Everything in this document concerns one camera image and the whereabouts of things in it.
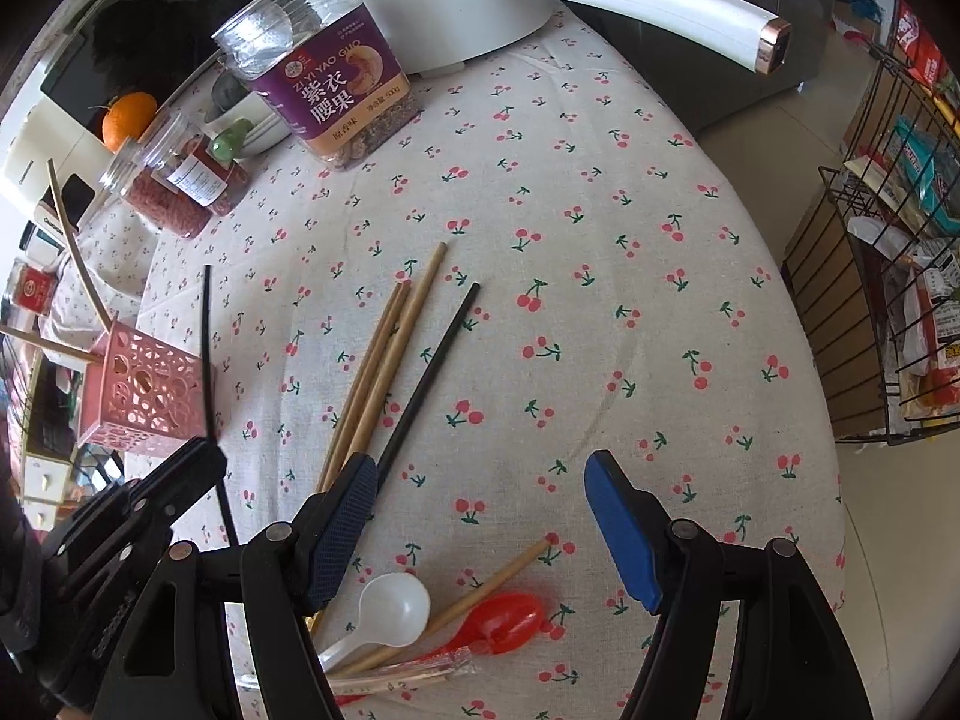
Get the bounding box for pink plastic utensil basket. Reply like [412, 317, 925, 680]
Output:
[75, 321, 218, 458]

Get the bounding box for pile of snack packets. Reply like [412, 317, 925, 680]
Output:
[840, 0, 960, 421]

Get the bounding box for small-print cherry cloth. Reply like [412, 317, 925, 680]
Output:
[45, 199, 162, 350]

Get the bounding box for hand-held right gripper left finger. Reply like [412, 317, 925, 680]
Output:
[90, 452, 378, 720]

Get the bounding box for white plastic spoon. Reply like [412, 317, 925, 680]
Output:
[315, 572, 432, 672]

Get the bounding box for red plastic spoon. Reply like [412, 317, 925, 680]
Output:
[420, 592, 546, 665]

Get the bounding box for small green object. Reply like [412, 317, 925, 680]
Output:
[212, 118, 256, 161]

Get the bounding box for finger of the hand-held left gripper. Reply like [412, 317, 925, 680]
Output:
[124, 435, 228, 524]
[41, 480, 175, 602]

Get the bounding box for red box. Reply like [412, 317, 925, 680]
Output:
[13, 262, 59, 314]

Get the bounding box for clear jar with white label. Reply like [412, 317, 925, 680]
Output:
[142, 111, 252, 217]

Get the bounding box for disposable chopsticks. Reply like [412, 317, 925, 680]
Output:
[240, 649, 479, 704]

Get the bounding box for black wire rack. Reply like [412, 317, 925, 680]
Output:
[780, 30, 960, 447]

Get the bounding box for cherry print tablecloth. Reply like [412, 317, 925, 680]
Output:
[45, 4, 852, 720]

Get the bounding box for white pot with handle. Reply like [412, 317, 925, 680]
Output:
[274, 0, 794, 81]

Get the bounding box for wooden chopsticks bundle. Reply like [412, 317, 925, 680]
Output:
[339, 241, 449, 467]

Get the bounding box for orange fruit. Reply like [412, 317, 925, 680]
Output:
[101, 92, 160, 153]

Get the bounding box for white microwave oven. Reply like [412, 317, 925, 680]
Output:
[0, 0, 226, 241]

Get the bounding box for black chopstick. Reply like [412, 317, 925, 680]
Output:
[201, 264, 241, 547]
[373, 283, 481, 475]

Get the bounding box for bamboo chopstick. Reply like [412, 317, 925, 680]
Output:
[328, 538, 554, 677]
[0, 326, 97, 362]
[321, 280, 413, 494]
[313, 282, 404, 494]
[45, 159, 119, 332]

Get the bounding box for stack of white bowls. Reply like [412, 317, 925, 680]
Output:
[202, 71, 295, 160]

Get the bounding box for grey refrigerator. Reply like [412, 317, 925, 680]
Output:
[555, 0, 845, 140]

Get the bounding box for purple label cashew jar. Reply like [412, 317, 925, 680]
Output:
[211, 0, 421, 172]

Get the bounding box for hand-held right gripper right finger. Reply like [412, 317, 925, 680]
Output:
[585, 450, 875, 720]

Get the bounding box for clear jar of goji berries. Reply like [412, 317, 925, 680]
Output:
[100, 150, 215, 241]

